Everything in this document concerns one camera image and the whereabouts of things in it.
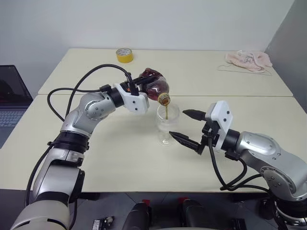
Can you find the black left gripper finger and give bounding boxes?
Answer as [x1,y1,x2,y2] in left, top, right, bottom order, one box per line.
[133,75,156,86]

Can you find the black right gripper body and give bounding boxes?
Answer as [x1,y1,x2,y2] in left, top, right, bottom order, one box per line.
[201,118,221,148]

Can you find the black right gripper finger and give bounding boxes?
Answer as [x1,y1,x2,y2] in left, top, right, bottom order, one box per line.
[182,108,207,122]
[169,130,205,155]

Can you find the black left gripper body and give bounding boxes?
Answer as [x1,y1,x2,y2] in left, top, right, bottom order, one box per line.
[120,77,145,96]

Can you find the clear bottle with dark drink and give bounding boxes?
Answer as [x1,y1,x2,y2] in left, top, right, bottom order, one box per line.
[139,68,172,106]

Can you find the clear wine glass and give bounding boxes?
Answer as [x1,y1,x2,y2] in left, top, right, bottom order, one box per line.
[155,103,181,147]

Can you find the yellow tape roll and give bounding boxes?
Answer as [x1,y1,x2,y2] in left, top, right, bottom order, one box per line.
[116,47,135,64]

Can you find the pink cloth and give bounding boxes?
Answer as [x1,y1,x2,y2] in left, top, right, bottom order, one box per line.
[224,50,273,73]

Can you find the dark rounded shape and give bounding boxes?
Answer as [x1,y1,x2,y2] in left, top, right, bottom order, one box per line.
[126,198,154,230]

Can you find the dark laptop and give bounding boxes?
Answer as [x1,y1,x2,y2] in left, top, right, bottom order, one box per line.
[0,65,33,150]

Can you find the small black box device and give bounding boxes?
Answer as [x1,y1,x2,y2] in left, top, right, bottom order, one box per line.
[93,216,115,230]

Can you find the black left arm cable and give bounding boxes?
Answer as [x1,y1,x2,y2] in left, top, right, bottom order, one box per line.
[25,64,139,209]

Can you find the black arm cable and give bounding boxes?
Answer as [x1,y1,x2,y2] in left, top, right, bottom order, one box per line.
[208,141,272,193]
[25,64,139,209]

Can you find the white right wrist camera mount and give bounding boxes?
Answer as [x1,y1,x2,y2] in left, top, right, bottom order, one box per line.
[205,100,234,152]

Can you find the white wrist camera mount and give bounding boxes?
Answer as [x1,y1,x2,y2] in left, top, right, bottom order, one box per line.
[205,100,234,152]
[113,82,150,114]

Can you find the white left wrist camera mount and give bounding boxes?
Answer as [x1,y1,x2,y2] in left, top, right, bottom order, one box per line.
[113,82,150,114]

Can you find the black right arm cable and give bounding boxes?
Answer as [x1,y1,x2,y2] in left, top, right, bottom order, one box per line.
[208,141,272,193]

